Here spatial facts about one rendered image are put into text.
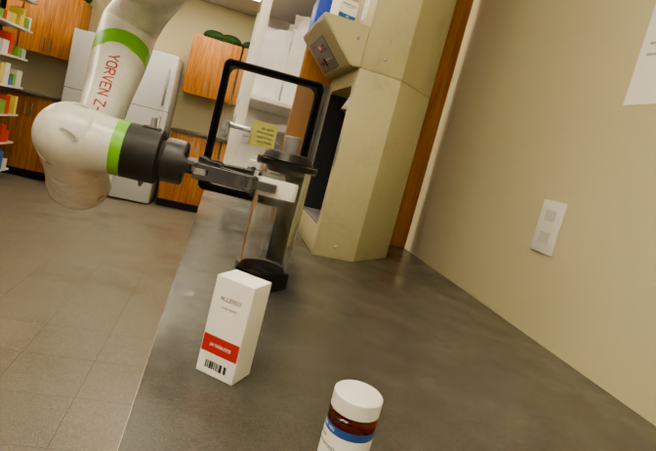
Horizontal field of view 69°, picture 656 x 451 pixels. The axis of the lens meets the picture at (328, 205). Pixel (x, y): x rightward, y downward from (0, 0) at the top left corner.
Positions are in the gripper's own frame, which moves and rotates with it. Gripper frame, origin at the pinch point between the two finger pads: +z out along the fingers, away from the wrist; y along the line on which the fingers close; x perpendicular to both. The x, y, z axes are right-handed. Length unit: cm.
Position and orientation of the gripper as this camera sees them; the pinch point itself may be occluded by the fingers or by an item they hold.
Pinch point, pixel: (279, 186)
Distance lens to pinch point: 85.9
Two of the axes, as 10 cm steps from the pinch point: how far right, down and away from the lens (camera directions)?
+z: 9.5, 2.3, 2.3
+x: -2.6, 9.6, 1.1
